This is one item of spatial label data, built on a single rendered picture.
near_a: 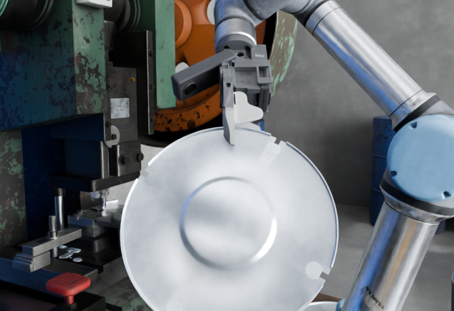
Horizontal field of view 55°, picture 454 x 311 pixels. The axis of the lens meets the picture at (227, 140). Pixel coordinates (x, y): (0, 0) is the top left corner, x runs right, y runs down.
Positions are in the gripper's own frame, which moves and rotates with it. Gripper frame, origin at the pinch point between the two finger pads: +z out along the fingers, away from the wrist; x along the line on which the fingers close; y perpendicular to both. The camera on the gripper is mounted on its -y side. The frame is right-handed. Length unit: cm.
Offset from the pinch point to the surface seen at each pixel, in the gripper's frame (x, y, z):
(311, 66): 235, 95, -275
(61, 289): 28.1, -29.3, 11.8
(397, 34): 191, 162, -268
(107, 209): 58, -32, -21
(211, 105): 52, -2, -55
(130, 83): 32, -24, -45
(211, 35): 39, -2, -73
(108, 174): 43, -29, -23
